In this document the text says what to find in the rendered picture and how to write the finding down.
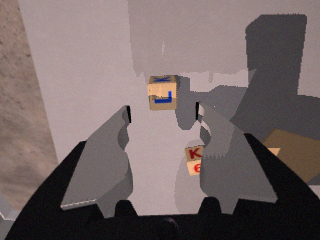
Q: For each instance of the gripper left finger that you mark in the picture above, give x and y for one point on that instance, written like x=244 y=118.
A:
x=84 y=187

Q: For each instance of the tan flat mat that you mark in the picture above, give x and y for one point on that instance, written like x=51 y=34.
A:
x=300 y=153

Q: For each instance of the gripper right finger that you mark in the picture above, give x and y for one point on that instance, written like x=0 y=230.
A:
x=251 y=182

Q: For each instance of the tan block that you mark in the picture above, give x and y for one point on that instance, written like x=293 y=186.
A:
x=162 y=92
x=193 y=158

